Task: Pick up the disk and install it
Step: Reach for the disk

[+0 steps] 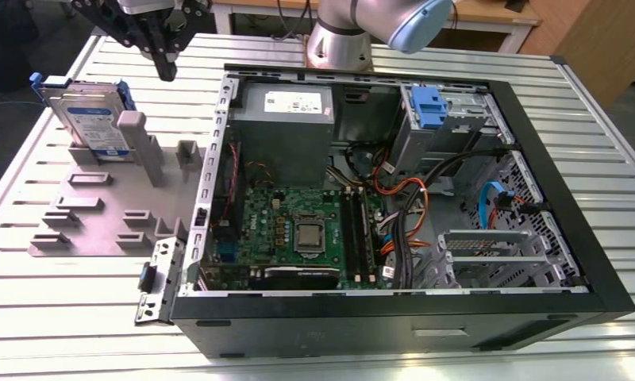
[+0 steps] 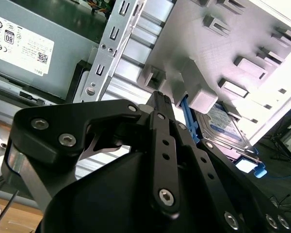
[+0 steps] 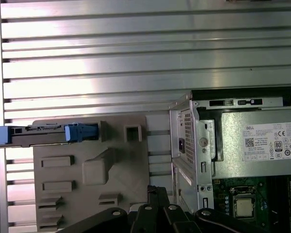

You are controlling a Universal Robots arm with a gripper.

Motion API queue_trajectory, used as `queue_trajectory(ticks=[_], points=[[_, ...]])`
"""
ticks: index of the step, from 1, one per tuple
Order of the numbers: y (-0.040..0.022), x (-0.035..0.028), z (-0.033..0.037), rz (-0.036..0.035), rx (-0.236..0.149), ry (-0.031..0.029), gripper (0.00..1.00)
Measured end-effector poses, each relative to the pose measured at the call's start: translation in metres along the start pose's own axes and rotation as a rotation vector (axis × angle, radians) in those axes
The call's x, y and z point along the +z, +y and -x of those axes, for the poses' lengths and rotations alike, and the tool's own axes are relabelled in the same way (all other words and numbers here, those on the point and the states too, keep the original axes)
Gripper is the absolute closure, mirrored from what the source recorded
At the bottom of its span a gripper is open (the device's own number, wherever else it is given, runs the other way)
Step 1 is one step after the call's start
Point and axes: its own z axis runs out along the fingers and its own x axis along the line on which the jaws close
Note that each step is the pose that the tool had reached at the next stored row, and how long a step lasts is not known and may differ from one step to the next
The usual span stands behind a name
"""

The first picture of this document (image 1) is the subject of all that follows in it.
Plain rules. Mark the black open PC case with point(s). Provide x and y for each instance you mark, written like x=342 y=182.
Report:
x=350 y=325

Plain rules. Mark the silver disk bay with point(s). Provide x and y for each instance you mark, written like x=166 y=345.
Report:
x=487 y=260

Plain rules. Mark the silver optical drive cage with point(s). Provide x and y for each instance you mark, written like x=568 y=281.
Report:
x=429 y=147

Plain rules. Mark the black graphics card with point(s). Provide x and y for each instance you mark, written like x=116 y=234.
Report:
x=297 y=276

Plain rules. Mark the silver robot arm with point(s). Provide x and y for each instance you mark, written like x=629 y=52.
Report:
x=339 y=43

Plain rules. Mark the hard disk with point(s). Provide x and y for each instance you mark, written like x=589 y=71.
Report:
x=90 y=119

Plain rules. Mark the grey power supply unit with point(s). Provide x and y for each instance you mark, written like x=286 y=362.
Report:
x=280 y=155

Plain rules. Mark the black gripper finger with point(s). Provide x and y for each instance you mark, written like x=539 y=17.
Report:
x=138 y=31
x=183 y=31

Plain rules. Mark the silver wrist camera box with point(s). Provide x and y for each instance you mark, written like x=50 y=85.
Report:
x=148 y=6

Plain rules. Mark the green motherboard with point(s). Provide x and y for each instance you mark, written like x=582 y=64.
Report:
x=267 y=202

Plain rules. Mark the grey parts rack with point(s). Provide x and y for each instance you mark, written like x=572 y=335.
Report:
x=111 y=206

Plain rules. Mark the black RAM slot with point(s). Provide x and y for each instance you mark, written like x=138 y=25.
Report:
x=365 y=238
x=351 y=238

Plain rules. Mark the blue rear port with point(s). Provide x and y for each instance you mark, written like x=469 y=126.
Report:
x=148 y=275

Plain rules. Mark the silver CPU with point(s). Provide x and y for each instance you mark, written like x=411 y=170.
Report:
x=311 y=235

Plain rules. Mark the brown wooden cabinet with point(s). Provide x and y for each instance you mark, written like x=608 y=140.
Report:
x=614 y=47

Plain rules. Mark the CPU socket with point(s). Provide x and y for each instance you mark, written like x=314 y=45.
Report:
x=311 y=255

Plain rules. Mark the blue drive latch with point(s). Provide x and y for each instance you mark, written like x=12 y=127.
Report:
x=427 y=107

